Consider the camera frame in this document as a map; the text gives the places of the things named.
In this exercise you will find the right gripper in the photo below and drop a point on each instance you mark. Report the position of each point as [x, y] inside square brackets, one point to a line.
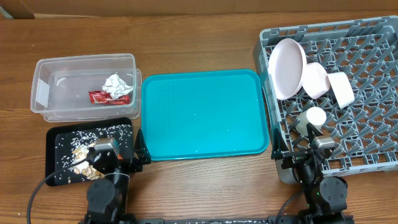
[292, 157]

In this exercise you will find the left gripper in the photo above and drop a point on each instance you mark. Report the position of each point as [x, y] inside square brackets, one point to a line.
[140, 154]

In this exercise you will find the small white cup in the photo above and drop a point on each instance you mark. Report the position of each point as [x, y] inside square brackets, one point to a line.
[314, 115]

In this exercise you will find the pink bowl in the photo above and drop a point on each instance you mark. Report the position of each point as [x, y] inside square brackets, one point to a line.
[316, 82]

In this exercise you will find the white bowl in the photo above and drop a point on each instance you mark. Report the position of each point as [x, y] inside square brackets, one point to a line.
[342, 89]

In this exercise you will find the white tissue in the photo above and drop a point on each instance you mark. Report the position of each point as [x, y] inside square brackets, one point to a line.
[116, 87]

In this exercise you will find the red snack wrapper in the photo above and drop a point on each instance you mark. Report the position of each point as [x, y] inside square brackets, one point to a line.
[102, 97]

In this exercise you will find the pink plate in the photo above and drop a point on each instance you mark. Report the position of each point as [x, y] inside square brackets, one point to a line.
[287, 64]

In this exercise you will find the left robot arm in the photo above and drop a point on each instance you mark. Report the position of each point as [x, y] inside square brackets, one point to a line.
[107, 197]

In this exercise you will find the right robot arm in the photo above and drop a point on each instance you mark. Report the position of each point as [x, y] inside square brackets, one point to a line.
[325, 196]

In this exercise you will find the grey dishwasher rack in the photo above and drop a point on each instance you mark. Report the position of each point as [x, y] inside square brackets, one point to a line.
[366, 51]

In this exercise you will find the peanut shells pile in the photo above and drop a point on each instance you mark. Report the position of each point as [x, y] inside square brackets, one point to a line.
[87, 169]

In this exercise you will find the white rice pile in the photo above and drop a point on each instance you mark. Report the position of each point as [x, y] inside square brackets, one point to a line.
[65, 143]

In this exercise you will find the black tray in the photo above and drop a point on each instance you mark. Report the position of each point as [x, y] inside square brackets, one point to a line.
[52, 133]

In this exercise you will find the teal serving tray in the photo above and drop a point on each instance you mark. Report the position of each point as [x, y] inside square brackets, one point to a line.
[203, 114]

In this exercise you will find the clear plastic bin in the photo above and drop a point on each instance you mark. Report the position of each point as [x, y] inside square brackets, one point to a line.
[61, 86]

